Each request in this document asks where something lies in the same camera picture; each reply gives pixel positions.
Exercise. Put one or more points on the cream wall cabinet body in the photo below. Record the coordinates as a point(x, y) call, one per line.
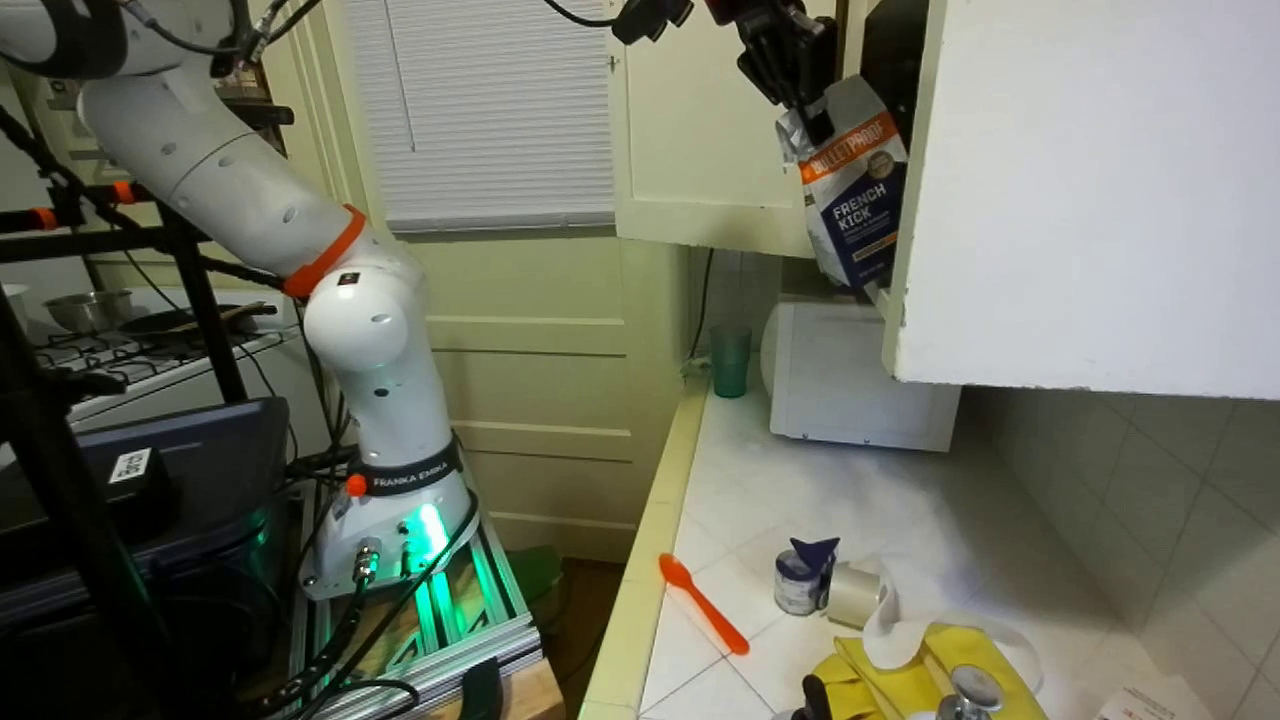
point(896, 55)

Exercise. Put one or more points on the black computer monitor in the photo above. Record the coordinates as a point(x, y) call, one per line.
point(203, 462)

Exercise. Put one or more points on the white window blind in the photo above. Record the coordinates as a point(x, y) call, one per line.
point(483, 123)

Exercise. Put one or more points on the green bucket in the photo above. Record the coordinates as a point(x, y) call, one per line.
point(539, 580)

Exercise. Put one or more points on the white countertop appliance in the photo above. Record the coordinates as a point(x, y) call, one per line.
point(860, 380)

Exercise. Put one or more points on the orange and blue food bag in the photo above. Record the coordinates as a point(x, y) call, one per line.
point(854, 203)

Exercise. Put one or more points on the orange plastic spoon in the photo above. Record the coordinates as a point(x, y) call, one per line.
point(705, 604)

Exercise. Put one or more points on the cream panelled door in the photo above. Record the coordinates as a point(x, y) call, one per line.
point(560, 387)

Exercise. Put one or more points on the clear tape roll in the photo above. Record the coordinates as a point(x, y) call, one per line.
point(856, 593)

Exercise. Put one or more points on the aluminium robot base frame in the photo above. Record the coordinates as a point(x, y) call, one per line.
point(453, 625)

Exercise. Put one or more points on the green drinking cup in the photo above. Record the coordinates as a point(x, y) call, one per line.
point(731, 362)

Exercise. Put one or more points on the large white cabinet door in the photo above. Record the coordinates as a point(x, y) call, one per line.
point(1095, 203)

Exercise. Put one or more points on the white folded paper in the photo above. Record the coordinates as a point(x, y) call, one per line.
point(896, 643)

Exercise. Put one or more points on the yellow rubber glove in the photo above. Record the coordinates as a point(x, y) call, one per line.
point(894, 686)

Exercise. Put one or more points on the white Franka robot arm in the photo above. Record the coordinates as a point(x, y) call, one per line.
point(361, 335)

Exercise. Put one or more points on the black metal rack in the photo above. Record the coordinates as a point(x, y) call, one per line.
point(52, 533)

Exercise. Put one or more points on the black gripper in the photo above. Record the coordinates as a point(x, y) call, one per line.
point(783, 28)

